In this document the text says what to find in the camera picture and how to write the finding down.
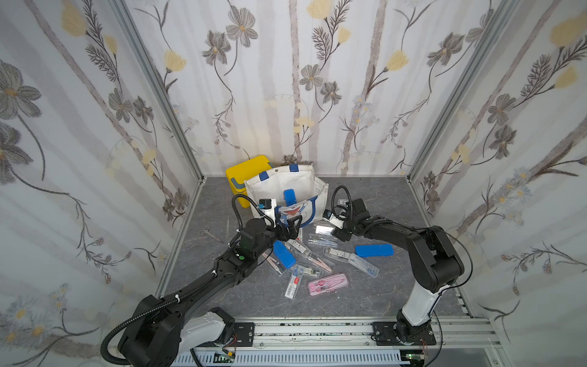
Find clear long compass case right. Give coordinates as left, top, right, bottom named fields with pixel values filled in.
left=324, top=248, right=380, bottom=278

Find right arm mounting base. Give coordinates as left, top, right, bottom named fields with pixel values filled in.
left=371, top=321, right=437, bottom=347

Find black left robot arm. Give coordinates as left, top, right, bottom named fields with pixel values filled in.
left=100, top=200, right=302, bottom=366

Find clear case with pink compass centre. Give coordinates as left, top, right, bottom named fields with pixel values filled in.
left=285, top=239, right=333, bottom=274

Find blue compass case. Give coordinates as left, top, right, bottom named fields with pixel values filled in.
left=355, top=244, right=394, bottom=258
left=273, top=241, right=297, bottom=269
left=284, top=189, right=297, bottom=206

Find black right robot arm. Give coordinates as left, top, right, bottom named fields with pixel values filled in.
left=323, top=185, right=466, bottom=346

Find aluminium front rail frame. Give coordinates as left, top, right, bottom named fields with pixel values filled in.
left=123, top=316, right=510, bottom=367

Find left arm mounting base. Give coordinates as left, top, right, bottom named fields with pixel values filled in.
left=200, top=322, right=255, bottom=348

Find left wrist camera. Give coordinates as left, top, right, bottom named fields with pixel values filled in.
left=258, top=199, right=277, bottom=222

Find white canvas cartoon tote bag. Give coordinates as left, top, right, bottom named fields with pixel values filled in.
left=245, top=165, right=329, bottom=228

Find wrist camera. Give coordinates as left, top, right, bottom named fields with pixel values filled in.
left=258, top=199, right=277, bottom=222
left=323, top=209, right=344, bottom=229

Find clear case with red label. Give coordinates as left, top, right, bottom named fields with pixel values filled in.
left=284, top=265, right=304, bottom=300

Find pink compass set case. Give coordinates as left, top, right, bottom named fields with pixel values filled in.
left=308, top=273, right=349, bottom=297

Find yellow plastic lidded box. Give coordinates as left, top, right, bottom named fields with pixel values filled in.
left=226, top=155, right=271, bottom=194

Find clear compass case upper right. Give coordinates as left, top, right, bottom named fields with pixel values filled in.
left=313, top=221, right=336, bottom=236

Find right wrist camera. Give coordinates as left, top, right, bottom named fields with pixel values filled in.
left=323, top=209, right=344, bottom=229

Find clear case small lower centre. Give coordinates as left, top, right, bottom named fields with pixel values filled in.
left=292, top=264, right=323, bottom=279

